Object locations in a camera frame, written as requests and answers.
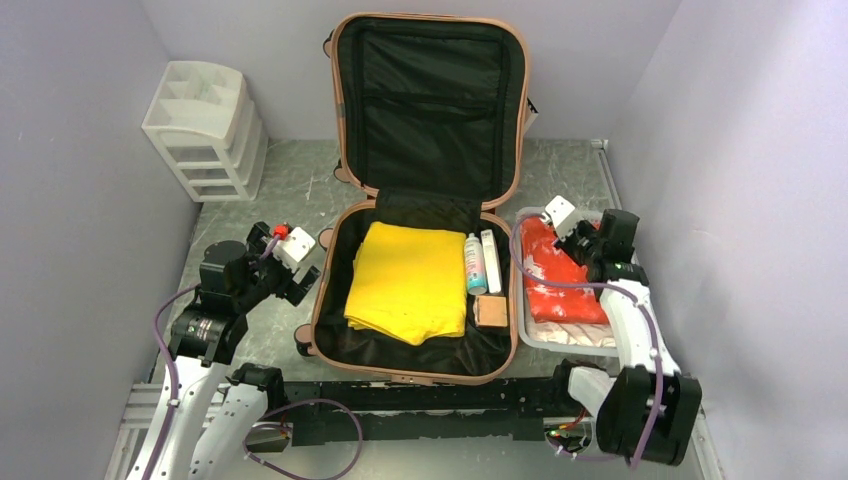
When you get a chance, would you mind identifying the yellow garment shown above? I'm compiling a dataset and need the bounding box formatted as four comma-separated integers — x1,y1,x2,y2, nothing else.
344,221,467,346

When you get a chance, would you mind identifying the red garment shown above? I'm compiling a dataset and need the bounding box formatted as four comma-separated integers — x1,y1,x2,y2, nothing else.
520,218,609,326

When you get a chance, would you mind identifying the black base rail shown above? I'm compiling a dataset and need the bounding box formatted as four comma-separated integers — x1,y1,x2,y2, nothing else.
271,377,589,446

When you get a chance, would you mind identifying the white plastic mesh basket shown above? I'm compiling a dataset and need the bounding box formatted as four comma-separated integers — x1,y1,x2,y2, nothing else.
508,209,654,365

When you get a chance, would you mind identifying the white plastic drawer organizer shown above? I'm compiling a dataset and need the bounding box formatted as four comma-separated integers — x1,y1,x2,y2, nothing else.
141,61,269,203

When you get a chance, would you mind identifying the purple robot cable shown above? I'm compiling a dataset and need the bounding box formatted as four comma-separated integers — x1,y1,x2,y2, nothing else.
139,285,362,479

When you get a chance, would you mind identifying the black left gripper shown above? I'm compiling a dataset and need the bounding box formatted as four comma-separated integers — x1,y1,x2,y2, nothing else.
234,221,319,310

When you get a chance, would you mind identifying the white flat book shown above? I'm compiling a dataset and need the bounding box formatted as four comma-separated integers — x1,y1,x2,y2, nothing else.
481,229,503,295

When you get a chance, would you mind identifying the pink hard-shell suitcase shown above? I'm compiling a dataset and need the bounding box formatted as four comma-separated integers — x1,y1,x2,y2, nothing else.
308,12,531,386

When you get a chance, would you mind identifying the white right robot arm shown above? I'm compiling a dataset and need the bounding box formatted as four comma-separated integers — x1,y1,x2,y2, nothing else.
549,209,702,466

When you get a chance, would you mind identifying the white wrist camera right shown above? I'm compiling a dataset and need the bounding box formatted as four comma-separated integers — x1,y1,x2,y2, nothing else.
543,195,582,231

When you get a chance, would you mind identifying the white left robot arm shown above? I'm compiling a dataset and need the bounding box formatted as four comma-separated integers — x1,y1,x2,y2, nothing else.
128,228,320,479

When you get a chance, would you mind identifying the white printed garment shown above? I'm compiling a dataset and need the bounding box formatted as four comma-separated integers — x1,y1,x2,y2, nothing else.
526,321,616,348

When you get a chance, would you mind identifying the small brown cardboard box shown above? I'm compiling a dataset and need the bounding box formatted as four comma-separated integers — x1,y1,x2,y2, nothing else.
473,295,509,328

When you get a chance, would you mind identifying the white bottle teal cap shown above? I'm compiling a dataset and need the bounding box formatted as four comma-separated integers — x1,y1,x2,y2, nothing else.
464,233,488,296

